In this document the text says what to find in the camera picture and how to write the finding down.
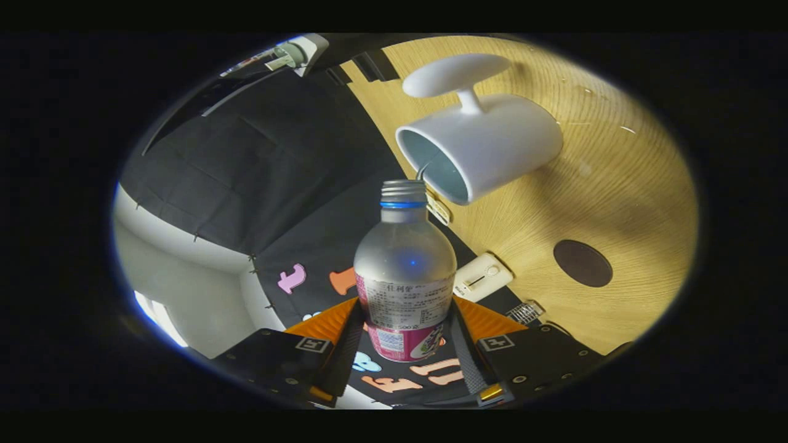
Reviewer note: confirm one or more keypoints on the white toaster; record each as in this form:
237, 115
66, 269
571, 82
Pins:
483, 278

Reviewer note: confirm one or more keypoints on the wooden table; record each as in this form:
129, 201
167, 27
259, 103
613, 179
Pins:
615, 184

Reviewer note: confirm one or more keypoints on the silver juice bottle red label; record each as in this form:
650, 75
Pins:
403, 264

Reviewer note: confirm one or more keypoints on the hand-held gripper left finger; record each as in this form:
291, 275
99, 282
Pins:
348, 351

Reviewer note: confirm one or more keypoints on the black bracket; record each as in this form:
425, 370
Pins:
377, 66

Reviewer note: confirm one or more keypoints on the glass utensil holder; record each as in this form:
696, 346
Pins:
525, 312

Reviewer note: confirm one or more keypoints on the dark round coaster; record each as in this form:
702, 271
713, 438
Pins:
582, 263

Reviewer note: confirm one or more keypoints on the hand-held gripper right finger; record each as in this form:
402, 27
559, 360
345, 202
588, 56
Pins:
468, 363

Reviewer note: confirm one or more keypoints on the ceiling light panel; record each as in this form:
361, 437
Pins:
161, 320

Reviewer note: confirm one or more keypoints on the white cup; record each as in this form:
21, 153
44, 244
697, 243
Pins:
498, 141

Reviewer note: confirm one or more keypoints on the black backdrop cloth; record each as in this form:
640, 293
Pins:
265, 166

